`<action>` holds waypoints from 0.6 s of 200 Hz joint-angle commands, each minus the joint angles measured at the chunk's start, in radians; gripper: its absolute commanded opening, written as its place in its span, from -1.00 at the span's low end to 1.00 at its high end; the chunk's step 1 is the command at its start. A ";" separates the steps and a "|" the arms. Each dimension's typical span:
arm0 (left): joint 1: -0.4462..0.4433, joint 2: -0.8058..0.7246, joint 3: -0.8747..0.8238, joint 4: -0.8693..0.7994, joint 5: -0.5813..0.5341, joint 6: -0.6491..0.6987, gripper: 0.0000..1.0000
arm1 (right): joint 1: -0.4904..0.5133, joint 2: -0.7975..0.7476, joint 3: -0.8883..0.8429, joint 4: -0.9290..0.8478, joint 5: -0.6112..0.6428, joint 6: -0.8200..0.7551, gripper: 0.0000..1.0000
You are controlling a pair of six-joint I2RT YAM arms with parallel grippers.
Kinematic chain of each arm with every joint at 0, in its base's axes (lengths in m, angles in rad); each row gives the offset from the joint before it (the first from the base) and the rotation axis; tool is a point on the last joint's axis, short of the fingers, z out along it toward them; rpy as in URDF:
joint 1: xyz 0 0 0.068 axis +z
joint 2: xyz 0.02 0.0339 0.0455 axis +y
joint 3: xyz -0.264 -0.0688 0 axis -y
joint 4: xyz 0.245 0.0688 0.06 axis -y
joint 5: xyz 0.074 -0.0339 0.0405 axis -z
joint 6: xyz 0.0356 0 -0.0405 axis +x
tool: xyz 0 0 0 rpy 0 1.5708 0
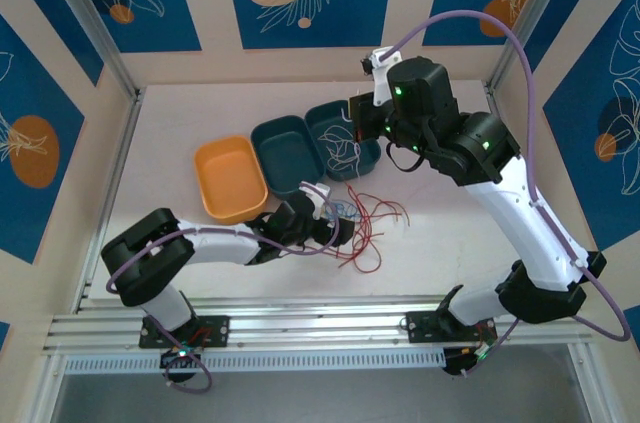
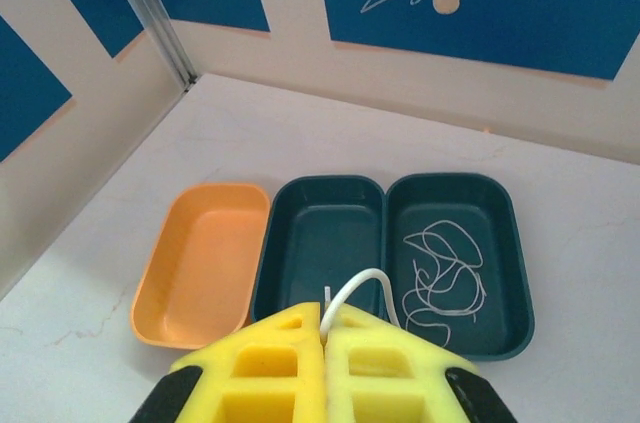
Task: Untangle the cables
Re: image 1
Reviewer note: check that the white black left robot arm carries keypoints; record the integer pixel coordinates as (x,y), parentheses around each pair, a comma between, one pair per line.
(220,248)

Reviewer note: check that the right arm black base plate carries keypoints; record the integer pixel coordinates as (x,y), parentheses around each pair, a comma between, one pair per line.
(420,325)

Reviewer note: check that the teal plastic bin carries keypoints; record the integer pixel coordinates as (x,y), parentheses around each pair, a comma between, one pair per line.
(320,118)
(285,153)

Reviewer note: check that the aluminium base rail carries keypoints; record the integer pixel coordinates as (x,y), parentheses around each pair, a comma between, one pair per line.
(310,328)

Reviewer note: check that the orange plastic bin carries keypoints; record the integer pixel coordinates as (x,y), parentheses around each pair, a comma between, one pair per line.
(230,175)

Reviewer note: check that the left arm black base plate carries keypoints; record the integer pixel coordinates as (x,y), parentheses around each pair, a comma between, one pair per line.
(215,330)

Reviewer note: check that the aluminium frame post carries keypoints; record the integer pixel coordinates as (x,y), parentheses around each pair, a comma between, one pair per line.
(95,28)
(530,8)

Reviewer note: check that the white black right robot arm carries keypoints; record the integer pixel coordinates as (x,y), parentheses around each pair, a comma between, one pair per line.
(520,223)

